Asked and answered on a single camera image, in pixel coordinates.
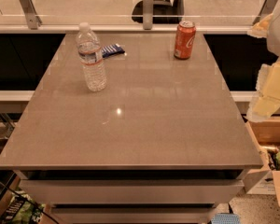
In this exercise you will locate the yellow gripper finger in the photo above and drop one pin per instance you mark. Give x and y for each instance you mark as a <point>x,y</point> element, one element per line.
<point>266,100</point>
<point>260,29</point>

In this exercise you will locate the orange soda can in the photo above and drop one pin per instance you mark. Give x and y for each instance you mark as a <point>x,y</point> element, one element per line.
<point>184,38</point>

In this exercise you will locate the clear plastic water bottle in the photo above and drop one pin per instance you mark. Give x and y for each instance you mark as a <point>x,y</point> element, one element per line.
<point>90,54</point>

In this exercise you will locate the cardboard box with snacks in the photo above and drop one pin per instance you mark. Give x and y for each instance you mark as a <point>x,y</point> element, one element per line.
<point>266,180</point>

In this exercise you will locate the black office chair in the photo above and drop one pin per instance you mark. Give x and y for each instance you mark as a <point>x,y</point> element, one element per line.
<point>168,11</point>

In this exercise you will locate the blue perforated object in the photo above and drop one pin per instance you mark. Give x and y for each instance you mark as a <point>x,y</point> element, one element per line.
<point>225,219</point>

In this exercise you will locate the blue snack bar wrapper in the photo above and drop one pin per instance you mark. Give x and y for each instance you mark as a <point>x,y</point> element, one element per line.
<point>111,50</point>

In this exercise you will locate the upper white drawer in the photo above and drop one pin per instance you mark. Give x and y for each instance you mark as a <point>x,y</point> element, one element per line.
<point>132,191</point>

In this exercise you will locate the white drawer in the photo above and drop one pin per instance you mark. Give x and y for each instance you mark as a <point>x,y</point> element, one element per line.
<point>129,215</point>
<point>132,191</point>

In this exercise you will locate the lower white drawer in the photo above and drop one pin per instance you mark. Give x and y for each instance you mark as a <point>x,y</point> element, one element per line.
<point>129,215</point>

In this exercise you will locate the glass railing panel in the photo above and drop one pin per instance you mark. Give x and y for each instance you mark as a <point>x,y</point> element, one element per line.
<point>105,12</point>

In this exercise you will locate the green chip bag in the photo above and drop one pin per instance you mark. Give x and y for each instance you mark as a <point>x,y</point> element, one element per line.
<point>22,209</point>

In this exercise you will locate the right metal railing bracket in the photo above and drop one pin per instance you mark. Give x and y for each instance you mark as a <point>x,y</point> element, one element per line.
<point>266,9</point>

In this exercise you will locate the metal railing bracket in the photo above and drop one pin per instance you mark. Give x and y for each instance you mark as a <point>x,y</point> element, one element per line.
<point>266,9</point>
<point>32,19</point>
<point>147,14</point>

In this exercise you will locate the middle metal railing bracket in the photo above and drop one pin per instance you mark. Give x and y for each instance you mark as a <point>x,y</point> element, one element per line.
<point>147,14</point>

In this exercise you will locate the left metal railing bracket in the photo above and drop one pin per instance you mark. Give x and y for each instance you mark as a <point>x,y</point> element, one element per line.
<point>32,19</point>

